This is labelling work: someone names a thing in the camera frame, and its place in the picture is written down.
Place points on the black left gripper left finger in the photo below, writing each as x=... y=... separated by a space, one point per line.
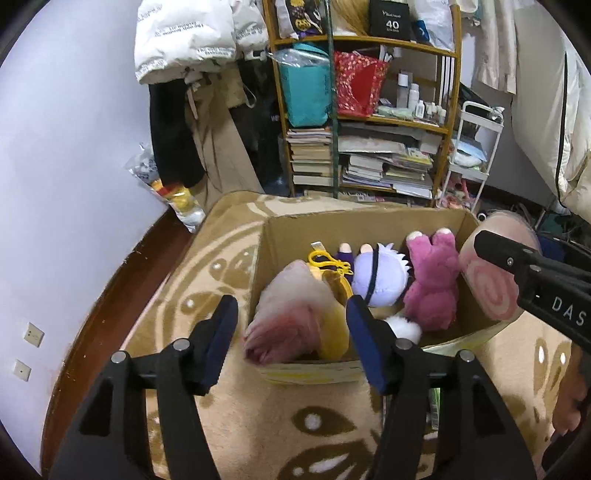
x=185 y=369

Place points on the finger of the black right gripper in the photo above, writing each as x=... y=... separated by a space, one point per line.
x=512 y=263

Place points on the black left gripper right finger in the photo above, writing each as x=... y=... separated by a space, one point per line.
x=400 y=370

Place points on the pink swirl roll plush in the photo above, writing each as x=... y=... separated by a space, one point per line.
x=493 y=287

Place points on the yellow plush pouch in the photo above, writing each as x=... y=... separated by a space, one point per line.
x=335 y=273

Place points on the pink plush bear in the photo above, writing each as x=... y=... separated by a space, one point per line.
x=432 y=298

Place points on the purple plush doll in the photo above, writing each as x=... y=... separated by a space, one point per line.
x=379 y=274

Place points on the pink tissue pack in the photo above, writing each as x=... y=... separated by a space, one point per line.
x=287 y=323

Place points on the person's hand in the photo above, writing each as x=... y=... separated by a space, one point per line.
x=572 y=392

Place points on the green tissue pack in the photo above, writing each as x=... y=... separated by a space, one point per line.
x=435 y=407

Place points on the beige patterned blanket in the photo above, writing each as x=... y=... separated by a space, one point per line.
x=261 y=430

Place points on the cardboard box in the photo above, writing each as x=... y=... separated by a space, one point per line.
x=288 y=238

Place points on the white rolling cart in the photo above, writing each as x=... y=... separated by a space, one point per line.
x=474 y=148

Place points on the beige trousers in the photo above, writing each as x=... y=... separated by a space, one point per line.
x=220 y=150

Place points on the plastic bag with toys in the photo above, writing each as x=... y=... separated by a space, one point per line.
x=143 y=168

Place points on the stack of books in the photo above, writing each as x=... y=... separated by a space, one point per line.
x=310 y=156

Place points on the wooden bookshelf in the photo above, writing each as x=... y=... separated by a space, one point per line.
x=403 y=148

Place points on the red patterned gift bag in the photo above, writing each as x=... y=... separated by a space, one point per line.
x=359 y=80

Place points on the white plastic bag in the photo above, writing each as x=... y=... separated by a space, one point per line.
x=436 y=16

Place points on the black box with 40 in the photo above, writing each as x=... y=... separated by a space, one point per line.
x=390 y=19

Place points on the teal shopping bag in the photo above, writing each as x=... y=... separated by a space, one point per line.
x=305 y=74

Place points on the blonde wig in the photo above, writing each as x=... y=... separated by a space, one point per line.
x=353 y=15

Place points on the green pole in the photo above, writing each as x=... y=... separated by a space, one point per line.
x=333 y=114

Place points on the printed tote bag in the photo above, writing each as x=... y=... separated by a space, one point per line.
x=299 y=18

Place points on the white puffer jacket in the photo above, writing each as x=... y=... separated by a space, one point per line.
x=185 y=39

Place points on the wall socket upper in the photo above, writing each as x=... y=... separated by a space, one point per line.
x=33 y=335

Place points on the wall socket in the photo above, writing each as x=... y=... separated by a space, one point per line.
x=33 y=335
x=21 y=370

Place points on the wall socket lower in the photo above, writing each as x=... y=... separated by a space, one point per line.
x=21 y=370

